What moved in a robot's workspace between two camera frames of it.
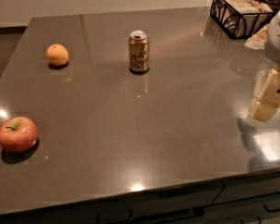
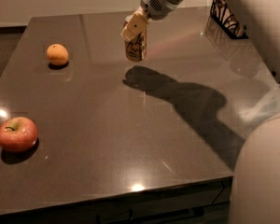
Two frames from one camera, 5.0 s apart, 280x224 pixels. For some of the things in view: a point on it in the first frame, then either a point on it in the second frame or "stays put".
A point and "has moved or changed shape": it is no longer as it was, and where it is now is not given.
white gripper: (279, 37) -> (153, 0)
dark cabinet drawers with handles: (262, 199) stays put
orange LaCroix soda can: (139, 51) has moved or changed shape
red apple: (18, 134) stays put
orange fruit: (57, 54) stays put
